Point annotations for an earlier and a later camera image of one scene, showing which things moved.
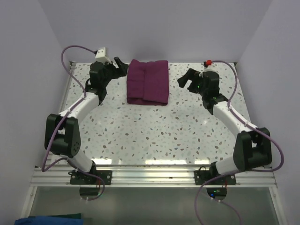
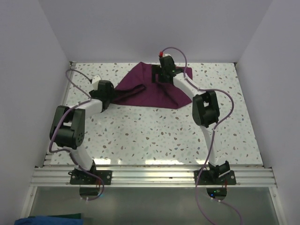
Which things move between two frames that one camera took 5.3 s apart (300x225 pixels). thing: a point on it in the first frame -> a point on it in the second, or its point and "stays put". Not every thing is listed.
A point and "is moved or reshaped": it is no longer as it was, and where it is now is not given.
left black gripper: x=120 y=71 -> x=110 y=94
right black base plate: x=200 y=176 stays put
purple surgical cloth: x=147 y=82 is moved or reshaped
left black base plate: x=79 y=177 stays put
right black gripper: x=192 y=75 -> x=156 y=70
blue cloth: x=49 y=220 stays put
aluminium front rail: x=149 y=176 stays put
